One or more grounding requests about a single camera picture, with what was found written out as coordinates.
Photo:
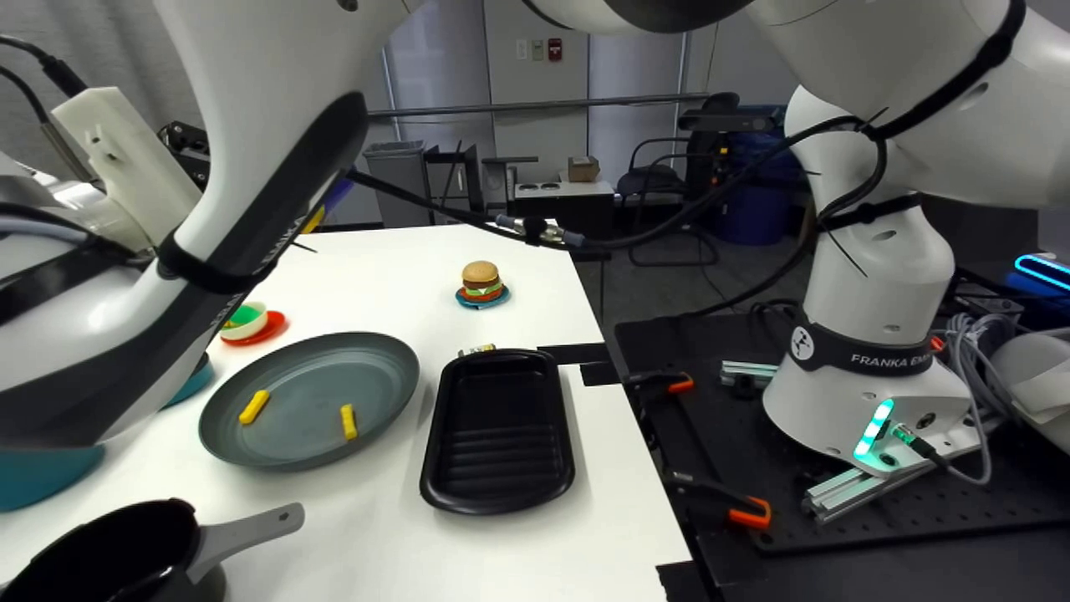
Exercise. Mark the toy food on red dish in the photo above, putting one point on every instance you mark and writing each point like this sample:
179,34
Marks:
253,326

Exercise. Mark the orange clamp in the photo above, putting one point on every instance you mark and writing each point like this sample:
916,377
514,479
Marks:
661,383
740,510

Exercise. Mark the aluminium rail piece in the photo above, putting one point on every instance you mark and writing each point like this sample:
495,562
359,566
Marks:
885,468

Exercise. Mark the yellow toy fry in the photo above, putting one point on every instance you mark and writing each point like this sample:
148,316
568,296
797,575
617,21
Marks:
347,423
253,406

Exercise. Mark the white wrist camera block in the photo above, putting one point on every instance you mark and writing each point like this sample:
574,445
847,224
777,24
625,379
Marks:
136,167

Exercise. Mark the black pan grey handle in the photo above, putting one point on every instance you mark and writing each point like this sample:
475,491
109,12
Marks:
148,552

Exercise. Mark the orange clamp far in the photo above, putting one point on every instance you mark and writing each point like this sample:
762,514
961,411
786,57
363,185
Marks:
661,383

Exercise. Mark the toy burger on blue coaster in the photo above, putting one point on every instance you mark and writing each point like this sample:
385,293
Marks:
479,285

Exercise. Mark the black perforated base board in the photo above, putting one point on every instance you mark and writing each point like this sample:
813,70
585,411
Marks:
742,448

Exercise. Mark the teal pot lid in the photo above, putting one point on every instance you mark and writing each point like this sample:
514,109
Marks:
195,383

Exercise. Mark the blue barrel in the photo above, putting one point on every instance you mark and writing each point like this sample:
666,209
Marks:
759,209

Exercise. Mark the grey-blue oval plate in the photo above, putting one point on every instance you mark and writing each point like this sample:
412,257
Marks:
307,383

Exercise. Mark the teal cooking pot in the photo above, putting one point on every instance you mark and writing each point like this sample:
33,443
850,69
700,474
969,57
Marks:
33,476

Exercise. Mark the black grill tray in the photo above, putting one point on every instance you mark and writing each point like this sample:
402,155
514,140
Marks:
499,437

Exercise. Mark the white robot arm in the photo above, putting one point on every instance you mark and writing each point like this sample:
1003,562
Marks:
950,99

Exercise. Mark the orange clamp near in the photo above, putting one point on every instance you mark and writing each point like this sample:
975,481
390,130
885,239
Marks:
740,510

